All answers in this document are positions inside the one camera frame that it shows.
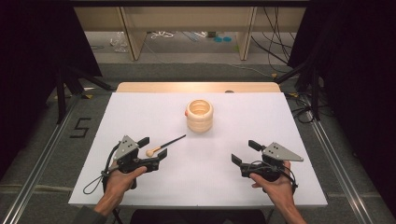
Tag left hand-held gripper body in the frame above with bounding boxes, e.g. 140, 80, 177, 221
112, 134, 161, 174

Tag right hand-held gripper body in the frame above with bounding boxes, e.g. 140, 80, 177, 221
239, 142, 304, 183

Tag black brush with wooden knob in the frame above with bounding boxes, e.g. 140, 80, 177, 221
145, 133, 187, 158

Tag ribbed wooden holder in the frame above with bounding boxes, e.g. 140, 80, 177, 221
184, 99, 215, 134

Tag person's right hand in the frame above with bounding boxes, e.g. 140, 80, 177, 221
249, 160, 297, 207

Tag person's left hand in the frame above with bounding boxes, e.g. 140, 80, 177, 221
102, 160, 148, 203

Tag white board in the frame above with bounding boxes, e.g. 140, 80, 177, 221
68, 91, 329, 208

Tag wooden table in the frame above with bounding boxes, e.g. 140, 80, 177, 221
116, 81, 282, 93

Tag person's dark lap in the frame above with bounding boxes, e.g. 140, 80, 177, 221
130, 208, 266, 224

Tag black metal stand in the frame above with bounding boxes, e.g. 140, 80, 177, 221
55, 65, 114, 125
274, 60, 322, 122

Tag clear plastic bag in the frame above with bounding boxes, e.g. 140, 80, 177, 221
108, 31, 130, 54

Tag blue discs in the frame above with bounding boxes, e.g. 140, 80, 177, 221
213, 35, 233, 44

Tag black curtain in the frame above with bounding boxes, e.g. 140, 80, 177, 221
0, 0, 104, 180
288, 0, 396, 217

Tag light wooden desk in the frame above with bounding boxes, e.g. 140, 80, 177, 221
74, 7, 307, 62

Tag left hand-held gripper black cable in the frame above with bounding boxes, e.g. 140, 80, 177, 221
82, 142, 121, 196

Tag hand-held gripper black cable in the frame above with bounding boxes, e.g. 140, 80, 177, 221
82, 142, 121, 196
248, 160, 299, 193

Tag right hand-held gripper black cable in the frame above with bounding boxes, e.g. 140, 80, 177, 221
248, 160, 299, 193

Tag black floor cables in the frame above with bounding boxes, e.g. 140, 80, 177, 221
285, 91, 316, 124

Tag metal floor rail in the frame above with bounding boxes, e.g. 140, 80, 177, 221
306, 119, 374, 224
0, 92, 82, 224

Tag white cord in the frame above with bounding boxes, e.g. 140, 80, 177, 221
150, 30, 176, 40

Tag black hanging cables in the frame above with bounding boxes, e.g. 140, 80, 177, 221
250, 7, 297, 75

